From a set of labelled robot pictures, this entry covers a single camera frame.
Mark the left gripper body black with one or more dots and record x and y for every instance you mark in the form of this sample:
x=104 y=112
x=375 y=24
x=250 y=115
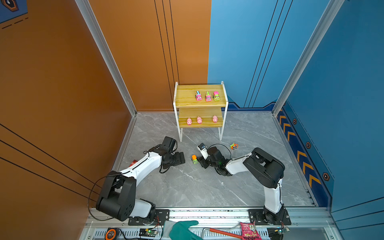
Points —
x=175 y=159

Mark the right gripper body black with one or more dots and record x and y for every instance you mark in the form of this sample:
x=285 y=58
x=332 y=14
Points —
x=205 y=163

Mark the green orange toy truck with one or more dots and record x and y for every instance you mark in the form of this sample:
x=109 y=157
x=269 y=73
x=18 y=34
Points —
x=234 y=146

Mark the pink green toy car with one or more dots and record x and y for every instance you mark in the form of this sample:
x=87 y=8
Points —
x=208 y=96

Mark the pink grey toy truck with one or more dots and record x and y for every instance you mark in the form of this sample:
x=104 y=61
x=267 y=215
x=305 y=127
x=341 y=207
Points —
x=198 y=96

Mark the green truck pink tank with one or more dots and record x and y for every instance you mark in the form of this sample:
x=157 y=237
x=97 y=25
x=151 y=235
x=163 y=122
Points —
x=216 y=96

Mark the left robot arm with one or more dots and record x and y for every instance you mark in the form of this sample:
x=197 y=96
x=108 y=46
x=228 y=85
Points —
x=117 y=198

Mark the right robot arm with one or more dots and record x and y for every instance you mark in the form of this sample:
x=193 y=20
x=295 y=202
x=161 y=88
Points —
x=265 y=168

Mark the yellow wooden two-tier shelf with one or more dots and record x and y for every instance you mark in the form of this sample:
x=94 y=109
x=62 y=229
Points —
x=186 y=106

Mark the red white cardboard box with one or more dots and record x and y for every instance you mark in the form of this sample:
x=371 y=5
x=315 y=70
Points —
x=133 y=163

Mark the green rubber glove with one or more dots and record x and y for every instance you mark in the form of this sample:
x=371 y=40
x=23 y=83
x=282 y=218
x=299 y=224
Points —
x=180 y=230

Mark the green circuit board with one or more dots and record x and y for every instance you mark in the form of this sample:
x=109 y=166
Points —
x=148 y=233

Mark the pink snack bag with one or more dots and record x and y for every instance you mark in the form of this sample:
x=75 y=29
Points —
x=249 y=232

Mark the orange tape measure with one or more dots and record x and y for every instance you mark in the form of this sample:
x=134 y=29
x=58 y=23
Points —
x=112 y=234

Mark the small board right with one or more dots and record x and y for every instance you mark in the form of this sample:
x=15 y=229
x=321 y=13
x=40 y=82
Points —
x=282 y=230

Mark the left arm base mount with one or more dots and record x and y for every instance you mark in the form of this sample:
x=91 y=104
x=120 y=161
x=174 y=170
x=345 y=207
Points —
x=158 y=217

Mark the aluminium rail frame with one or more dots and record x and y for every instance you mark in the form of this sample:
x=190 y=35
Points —
x=308 y=223

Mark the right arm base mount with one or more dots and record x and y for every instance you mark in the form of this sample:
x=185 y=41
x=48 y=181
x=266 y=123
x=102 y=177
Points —
x=265 y=217

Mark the red handled tool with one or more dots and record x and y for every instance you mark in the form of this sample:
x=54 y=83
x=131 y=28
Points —
x=220 y=232

